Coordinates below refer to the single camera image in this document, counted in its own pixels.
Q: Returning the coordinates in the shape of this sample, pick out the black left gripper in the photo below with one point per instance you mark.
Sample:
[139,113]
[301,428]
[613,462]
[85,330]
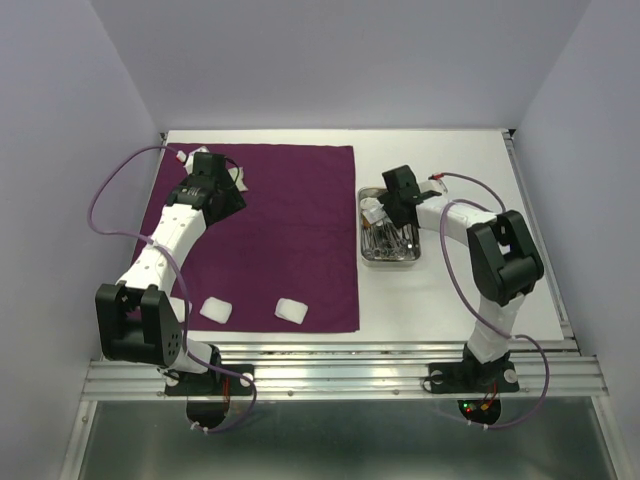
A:
[234,198]

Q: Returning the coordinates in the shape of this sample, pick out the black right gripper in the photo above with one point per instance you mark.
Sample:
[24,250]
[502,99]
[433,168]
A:
[388,206]

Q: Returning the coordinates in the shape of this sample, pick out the green gauze bag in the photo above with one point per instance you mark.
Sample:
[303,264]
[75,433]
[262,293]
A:
[241,180]

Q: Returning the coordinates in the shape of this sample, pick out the curved forceps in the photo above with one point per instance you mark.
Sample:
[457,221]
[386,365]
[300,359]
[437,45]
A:
[388,244]

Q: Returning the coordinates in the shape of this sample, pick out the steel forceps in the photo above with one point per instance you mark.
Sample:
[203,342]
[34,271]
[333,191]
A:
[372,249]
[406,242]

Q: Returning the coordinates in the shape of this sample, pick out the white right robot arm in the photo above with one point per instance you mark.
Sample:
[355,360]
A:
[505,265]

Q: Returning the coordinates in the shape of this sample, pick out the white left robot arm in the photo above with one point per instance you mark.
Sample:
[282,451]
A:
[136,320]

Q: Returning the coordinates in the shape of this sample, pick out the stainless steel tray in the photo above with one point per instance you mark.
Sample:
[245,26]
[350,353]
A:
[400,262]

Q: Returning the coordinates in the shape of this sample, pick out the purple cloth mat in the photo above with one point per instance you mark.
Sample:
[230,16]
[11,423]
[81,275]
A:
[295,239]

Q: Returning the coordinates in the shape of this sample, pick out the white gauze pad left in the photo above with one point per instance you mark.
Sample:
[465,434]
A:
[178,306]

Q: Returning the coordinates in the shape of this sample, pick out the white gauze pad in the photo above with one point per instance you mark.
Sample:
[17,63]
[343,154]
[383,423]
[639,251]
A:
[216,310]
[291,310]
[178,306]

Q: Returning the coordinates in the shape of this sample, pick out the white gauze pad middle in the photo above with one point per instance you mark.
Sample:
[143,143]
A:
[216,310]

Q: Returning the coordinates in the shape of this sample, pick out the white gauze pad right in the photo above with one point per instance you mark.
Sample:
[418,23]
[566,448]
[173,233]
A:
[291,310]

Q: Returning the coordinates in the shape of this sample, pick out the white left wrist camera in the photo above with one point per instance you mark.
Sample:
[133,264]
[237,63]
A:
[192,152]

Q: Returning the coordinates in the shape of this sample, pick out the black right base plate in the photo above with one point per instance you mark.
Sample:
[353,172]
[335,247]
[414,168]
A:
[478,385]

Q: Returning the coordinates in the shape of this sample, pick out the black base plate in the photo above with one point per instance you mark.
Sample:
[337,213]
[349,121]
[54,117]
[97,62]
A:
[216,402]
[478,385]

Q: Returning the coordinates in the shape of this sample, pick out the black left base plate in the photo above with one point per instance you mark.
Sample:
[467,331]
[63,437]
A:
[216,402]

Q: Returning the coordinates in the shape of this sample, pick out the aluminium right side rail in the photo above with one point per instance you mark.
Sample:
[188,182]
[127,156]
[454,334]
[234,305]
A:
[563,317]

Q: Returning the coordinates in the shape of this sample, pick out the aluminium rail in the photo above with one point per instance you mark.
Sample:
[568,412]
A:
[358,371]
[563,317]

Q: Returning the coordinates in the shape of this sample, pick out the aluminium front rail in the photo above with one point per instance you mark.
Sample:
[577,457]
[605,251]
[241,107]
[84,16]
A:
[358,371]

